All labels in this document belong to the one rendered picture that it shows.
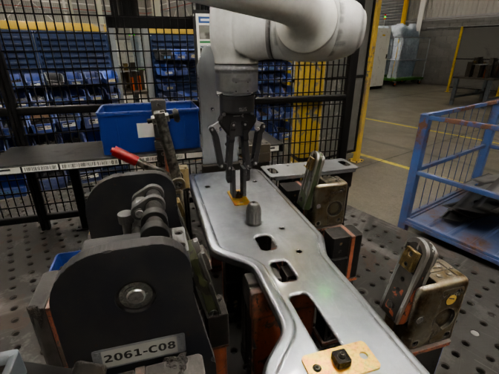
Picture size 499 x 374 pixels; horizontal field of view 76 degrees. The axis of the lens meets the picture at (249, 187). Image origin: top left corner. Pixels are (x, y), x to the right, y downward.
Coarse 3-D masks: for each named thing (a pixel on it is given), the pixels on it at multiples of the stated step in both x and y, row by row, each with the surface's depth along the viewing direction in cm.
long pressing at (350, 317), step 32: (192, 192) 80; (224, 192) 81; (256, 192) 81; (224, 224) 66; (288, 224) 66; (224, 256) 56; (256, 256) 56; (288, 256) 56; (320, 256) 56; (288, 288) 48; (320, 288) 48; (352, 288) 49; (288, 320) 42; (352, 320) 43; (288, 352) 38; (384, 352) 38
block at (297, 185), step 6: (300, 180) 93; (282, 186) 89; (288, 186) 89; (294, 186) 89; (300, 186) 89; (282, 192) 90; (288, 192) 87; (294, 192) 87; (288, 198) 87; (294, 198) 88; (294, 204) 89; (300, 210) 90; (282, 228) 96; (300, 252) 96; (276, 264) 102; (282, 264) 98
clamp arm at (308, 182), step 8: (312, 152) 74; (320, 152) 73; (312, 160) 72; (320, 160) 72; (312, 168) 73; (320, 168) 73; (304, 176) 76; (312, 176) 73; (304, 184) 76; (312, 184) 74; (304, 192) 75; (312, 192) 74; (304, 200) 75; (312, 200) 75; (304, 208) 76
